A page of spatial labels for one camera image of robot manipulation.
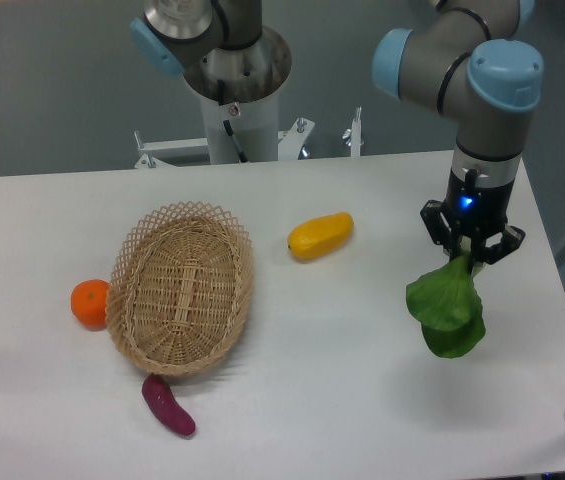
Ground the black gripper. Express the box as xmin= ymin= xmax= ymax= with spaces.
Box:
xmin=420 ymin=172 xmax=526 ymax=273

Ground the green leafy vegetable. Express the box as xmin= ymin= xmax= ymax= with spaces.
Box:
xmin=405 ymin=253 xmax=486 ymax=359

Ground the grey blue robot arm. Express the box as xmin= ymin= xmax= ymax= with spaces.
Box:
xmin=130 ymin=1 xmax=544 ymax=271

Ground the yellow mango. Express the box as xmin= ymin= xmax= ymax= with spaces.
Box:
xmin=287 ymin=212 xmax=354 ymax=261

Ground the woven wicker basket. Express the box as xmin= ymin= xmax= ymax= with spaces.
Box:
xmin=106 ymin=202 xmax=254 ymax=377

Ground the purple sweet potato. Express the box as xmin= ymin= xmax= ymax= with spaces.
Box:
xmin=141 ymin=374 xmax=196 ymax=437

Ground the orange mandarin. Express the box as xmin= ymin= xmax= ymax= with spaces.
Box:
xmin=70 ymin=279 xmax=109 ymax=330

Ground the white metal base frame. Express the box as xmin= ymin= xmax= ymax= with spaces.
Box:
xmin=134 ymin=106 xmax=365 ymax=169

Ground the black cable on pedestal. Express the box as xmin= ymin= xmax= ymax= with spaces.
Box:
xmin=217 ymin=79 xmax=250 ymax=164

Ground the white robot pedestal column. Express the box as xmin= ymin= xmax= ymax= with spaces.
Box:
xmin=181 ymin=24 xmax=293 ymax=165

